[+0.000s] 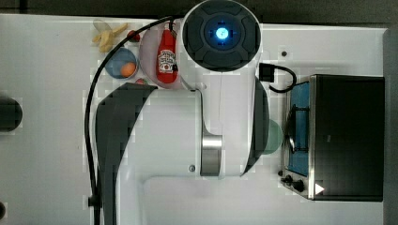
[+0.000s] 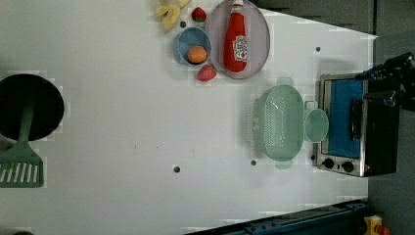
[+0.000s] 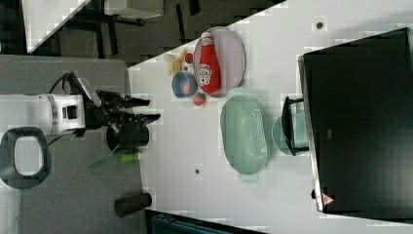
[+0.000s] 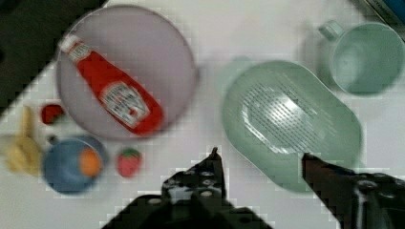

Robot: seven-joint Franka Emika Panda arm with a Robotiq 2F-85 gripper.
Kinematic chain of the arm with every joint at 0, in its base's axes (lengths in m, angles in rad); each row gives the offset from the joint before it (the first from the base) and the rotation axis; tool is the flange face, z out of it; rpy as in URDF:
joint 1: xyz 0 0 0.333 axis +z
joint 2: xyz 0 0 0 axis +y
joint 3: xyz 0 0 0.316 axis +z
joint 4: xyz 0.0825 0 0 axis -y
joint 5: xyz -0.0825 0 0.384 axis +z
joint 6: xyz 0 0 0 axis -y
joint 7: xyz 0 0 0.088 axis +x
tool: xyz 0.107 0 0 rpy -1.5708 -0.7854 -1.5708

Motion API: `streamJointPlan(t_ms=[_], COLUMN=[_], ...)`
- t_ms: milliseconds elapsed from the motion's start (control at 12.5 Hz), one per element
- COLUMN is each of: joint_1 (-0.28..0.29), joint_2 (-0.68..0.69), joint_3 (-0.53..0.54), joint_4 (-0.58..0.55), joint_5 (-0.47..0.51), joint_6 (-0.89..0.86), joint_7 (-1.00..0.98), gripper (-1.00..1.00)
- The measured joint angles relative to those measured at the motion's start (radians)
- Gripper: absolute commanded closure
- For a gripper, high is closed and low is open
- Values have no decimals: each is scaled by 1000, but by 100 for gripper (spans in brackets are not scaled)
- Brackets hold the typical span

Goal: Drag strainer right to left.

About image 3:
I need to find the grey oval plate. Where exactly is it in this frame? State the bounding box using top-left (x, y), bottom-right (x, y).
top-left (193, 26), bottom-right (246, 98)

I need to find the black cylinder post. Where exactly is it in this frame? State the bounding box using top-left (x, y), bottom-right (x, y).
top-left (114, 193), bottom-right (152, 217)

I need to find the mint green pot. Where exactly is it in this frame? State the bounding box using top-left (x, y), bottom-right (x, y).
top-left (272, 114), bottom-right (309, 156)

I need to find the green slotted spatula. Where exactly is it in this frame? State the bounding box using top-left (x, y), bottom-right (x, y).
top-left (89, 145), bottom-right (139, 170)

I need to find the blue bowl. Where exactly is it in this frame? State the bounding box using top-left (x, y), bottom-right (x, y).
top-left (171, 71), bottom-right (198, 98)

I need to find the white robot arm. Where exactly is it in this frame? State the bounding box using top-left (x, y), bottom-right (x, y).
top-left (1, 91), bottom-right (160, 189)

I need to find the red toy strawberry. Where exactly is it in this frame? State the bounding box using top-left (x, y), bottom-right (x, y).
top-left (193, 93), bottom-right (207, 106)

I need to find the yellow toy banana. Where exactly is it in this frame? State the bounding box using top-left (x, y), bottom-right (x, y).
top-left (164, 49), bottom-right (187, 76)

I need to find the red ketchup bottle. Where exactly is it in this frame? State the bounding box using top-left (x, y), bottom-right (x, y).
top-left (199, 32), bottom-right (221, 94)

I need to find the mint green oval strainer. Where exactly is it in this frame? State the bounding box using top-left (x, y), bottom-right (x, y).
top-left (220, 88), bottom-right (269, 182)

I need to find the black utensil cup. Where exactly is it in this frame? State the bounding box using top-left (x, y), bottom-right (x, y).
top-left (106, 126), bottom-right (150, 150)

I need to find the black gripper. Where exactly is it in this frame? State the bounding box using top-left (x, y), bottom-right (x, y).
top-left (84, 90), bottom-right (161, 131)

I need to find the orange toy fruit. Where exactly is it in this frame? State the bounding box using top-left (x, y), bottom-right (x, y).
top-left (184, 84), bottom-right (190, 94)

